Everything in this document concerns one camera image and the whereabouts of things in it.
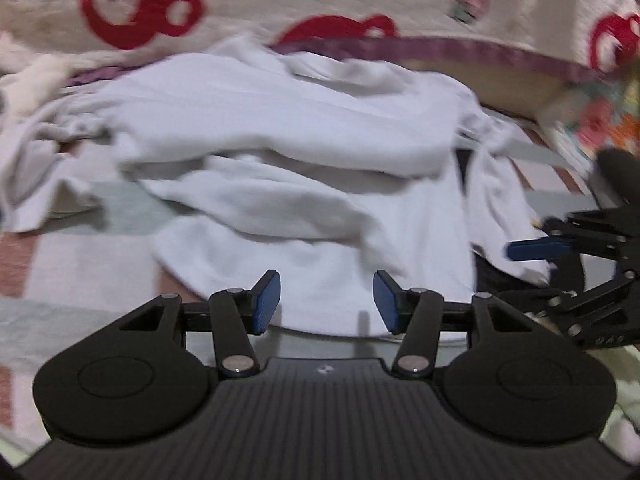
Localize white t-shirt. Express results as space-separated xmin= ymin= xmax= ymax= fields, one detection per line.
xmin=1 ymin=36 xmax=550 ymax=337

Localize black slipper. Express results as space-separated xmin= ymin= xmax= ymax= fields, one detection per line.
xmin=473 ymin=254 xmax=553 ymax=298

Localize floral cloth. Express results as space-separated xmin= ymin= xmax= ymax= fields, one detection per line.
xmin=536 ymin=76 xmax=639 ymax=177

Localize white quilt red bears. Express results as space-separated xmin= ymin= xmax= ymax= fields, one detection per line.
xmin=1 ymin=0 xmax=639 ymax=73

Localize beige bed frame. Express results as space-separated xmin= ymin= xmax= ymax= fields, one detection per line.
xmin=401 ymin=60 xmax=565 ymax=119

